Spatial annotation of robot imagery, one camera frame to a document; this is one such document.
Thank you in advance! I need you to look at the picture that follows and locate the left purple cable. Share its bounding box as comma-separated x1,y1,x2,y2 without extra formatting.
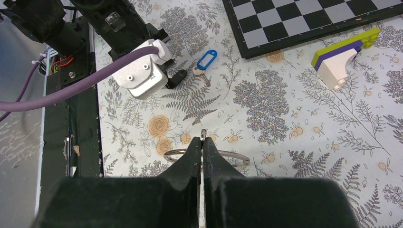
0,46,160,124

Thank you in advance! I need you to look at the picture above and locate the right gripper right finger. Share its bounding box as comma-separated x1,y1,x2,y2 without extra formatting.
203,138,358,228

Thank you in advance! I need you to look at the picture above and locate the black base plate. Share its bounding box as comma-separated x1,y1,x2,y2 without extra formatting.
39,16,105,202

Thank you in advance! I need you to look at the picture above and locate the green white small block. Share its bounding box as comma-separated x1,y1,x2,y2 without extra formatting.
311,27,381,91

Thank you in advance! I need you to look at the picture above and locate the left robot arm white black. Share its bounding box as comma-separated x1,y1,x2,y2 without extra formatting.
0,0,170,60

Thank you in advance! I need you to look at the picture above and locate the blue tag key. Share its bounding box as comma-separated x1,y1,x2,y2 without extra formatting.
192,49,218,87

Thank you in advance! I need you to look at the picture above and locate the black white chessboard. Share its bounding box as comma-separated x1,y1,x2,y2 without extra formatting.
223,0,403,59

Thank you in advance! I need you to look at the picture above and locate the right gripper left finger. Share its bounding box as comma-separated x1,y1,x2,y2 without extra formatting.
32,137,202,228

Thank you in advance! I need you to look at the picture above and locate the floral patterned mat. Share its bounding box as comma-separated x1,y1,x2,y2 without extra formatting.
98,0,403,228

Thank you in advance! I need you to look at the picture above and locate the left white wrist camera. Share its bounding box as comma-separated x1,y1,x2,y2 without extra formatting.
112,39,172,100

